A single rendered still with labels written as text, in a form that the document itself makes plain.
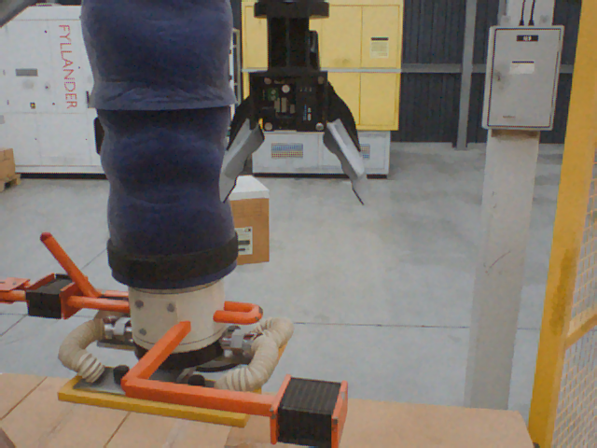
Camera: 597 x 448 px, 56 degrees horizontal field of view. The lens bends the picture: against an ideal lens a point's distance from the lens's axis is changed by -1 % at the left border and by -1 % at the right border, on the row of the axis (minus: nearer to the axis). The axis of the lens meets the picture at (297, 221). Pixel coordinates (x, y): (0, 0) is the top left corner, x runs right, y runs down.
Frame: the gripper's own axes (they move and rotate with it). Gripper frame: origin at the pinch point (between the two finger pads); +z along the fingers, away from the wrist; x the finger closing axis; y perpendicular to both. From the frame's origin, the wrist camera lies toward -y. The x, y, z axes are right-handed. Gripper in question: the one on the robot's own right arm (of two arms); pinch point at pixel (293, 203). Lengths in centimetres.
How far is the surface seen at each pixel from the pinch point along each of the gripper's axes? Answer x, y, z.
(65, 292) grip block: -45, -35, 26
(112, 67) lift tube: -28.3, -24.6, -13.9
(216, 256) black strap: -14.5, -27.6, 16.0
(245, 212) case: -41, -224, 61
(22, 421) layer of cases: -95, -93, 98
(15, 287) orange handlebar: -57, -39, 27
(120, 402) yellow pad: -30, -21, 40
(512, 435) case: 41, -40, 57
